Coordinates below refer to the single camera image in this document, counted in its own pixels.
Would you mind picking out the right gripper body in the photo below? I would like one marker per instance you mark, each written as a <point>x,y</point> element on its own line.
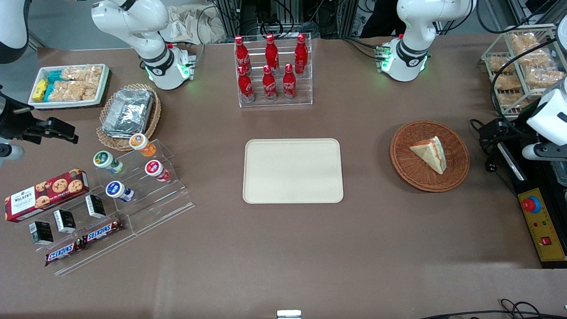
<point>12,120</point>

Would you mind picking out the triangular sandwich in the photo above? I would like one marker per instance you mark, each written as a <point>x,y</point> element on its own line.
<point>432,153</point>

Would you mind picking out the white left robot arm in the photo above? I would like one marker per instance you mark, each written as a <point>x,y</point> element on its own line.
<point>416,26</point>

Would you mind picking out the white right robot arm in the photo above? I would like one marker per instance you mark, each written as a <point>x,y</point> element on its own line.
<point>133,22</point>

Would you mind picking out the white rectangular snack tray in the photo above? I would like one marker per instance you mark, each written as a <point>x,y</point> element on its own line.
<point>32,103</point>

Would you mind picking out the light oval wicker basket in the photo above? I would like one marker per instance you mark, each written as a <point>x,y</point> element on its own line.
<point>108,141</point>

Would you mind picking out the round brown wicker basket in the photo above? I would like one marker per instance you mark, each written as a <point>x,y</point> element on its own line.
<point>412,170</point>

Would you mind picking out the beige rectangular tray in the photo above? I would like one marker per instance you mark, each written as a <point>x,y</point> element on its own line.
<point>292,170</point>

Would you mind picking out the black appliance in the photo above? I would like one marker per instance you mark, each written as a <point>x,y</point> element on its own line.
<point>516,133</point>

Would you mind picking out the rice cracker pack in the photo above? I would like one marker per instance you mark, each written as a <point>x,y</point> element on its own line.
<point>507,82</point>
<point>545,77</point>
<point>82,73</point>
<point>498,63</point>
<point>522,42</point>
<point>538,57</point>
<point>73,91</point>
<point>511,101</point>

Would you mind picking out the teal snack pack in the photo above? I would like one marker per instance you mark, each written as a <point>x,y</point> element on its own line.
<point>48,92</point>
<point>55,76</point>

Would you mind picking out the yellow snack pack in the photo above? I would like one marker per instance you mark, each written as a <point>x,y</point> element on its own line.
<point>40,90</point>

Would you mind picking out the green lid yogurt bottle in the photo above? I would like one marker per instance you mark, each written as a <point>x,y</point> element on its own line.
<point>105,160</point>

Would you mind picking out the clear rectangular container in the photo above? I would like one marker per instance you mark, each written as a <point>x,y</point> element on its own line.
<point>560,173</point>

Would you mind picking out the red cookie box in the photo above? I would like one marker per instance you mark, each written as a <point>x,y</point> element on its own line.
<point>44,195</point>

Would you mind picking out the aluminium foil container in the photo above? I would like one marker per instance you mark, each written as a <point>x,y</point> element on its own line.
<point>128,110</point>

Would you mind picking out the blue lid yogurt bottle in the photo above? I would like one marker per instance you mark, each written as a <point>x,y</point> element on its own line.
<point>116,190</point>

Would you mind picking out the small black box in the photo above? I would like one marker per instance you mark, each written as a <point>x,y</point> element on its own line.
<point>95,206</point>
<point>41,232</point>
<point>64,221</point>

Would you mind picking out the orange lid yogurt bottle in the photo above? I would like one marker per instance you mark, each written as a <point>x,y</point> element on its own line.
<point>141,144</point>

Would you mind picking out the red lid yogurt bottle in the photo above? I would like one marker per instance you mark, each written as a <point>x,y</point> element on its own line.
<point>155,169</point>

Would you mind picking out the snickers chocolate bar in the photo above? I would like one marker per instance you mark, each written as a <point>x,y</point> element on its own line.
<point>102,231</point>
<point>62,252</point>

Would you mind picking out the yellow control panel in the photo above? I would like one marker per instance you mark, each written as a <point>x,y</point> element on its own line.
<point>549,226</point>

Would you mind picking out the clear acrylic stepped stand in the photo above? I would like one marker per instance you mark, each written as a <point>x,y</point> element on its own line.
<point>102,252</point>
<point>164,199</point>

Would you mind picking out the crumpled beige cloth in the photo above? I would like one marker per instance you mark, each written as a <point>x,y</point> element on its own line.
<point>195,26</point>

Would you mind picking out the red cola bottle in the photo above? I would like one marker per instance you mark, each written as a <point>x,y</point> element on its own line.
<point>241,53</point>
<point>289,85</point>
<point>269,86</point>
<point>245,86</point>
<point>271,53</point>
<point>301,55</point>

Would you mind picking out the clear acrylic bottle rack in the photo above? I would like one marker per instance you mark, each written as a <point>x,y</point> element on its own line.
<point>305,88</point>

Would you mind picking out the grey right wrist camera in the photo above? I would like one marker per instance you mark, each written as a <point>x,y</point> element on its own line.
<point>11,153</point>

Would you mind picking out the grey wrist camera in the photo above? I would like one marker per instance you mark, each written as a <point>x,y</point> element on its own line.
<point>11,153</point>
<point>545,152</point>

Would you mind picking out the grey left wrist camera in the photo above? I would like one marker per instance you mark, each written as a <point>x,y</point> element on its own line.
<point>545,152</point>

